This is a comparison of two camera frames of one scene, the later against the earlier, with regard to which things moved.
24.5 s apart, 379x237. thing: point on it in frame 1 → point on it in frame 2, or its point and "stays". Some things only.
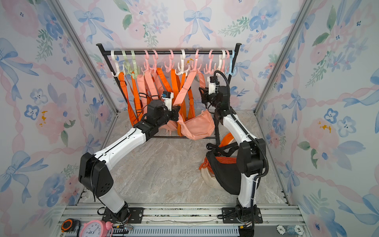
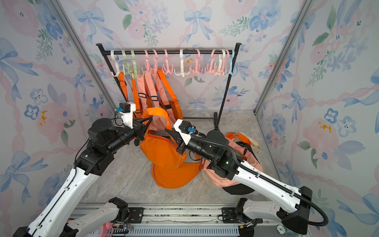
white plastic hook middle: [182, 54] stays
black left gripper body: [172, 116] → [138, 129]
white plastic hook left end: [112, 53] stays
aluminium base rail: [186, 220] stays
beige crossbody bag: [210, 179] stays
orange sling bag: [187, 100] → [168, 178]
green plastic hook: [134, 71] stays
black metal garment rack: [235, 51] stays
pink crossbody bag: [194, 125] → [244, 154]
